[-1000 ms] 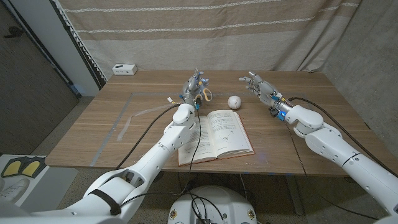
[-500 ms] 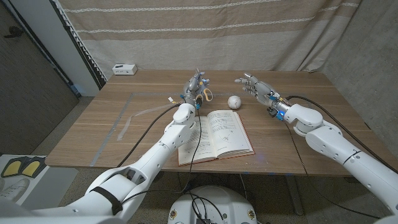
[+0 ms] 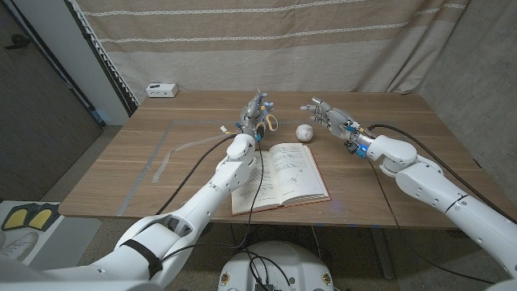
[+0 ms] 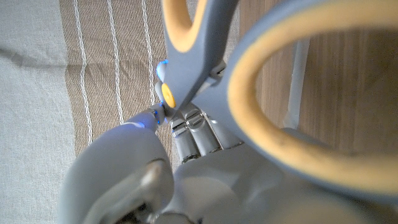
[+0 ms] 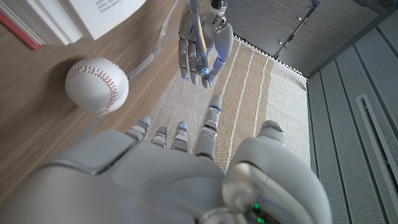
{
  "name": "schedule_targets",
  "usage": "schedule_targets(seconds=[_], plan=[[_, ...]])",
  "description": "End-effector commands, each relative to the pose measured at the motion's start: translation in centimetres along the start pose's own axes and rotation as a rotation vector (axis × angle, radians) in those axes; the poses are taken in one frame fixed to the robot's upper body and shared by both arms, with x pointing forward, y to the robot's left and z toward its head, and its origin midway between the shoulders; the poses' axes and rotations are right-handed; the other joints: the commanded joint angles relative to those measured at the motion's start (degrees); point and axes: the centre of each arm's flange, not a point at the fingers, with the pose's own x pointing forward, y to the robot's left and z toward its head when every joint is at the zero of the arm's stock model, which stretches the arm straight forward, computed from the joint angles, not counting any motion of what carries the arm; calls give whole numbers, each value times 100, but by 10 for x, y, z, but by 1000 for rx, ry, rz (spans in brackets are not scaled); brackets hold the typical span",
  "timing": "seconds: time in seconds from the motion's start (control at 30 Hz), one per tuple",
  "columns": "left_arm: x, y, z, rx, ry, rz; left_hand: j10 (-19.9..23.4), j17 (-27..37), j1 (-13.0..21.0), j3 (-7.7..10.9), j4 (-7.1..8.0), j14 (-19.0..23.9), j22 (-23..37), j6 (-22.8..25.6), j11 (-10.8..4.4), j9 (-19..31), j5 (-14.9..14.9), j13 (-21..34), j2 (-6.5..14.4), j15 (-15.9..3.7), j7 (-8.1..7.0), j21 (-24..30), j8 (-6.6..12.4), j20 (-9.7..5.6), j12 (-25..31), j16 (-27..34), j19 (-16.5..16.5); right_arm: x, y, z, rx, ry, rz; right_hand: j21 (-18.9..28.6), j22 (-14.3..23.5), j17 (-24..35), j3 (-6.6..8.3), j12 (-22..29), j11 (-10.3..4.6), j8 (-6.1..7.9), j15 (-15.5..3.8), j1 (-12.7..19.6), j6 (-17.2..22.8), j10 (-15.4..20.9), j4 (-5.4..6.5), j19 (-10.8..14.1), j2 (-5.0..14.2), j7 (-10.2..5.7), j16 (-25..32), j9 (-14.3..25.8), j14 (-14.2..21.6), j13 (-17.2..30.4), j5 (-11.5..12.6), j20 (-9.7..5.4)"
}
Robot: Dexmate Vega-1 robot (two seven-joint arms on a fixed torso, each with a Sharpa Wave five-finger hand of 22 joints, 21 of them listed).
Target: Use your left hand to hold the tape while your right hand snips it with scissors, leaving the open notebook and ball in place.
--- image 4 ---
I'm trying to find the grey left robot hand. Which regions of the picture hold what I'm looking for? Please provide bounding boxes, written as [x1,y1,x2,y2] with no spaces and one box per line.
[57,58,398,224]

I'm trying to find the grey yellow-handled scissors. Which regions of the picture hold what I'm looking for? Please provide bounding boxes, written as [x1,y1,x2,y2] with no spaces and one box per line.
[155,0,398,203]

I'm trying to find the beige striped curtain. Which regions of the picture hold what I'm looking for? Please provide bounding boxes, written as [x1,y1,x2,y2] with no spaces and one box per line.
[0,0,240,224]

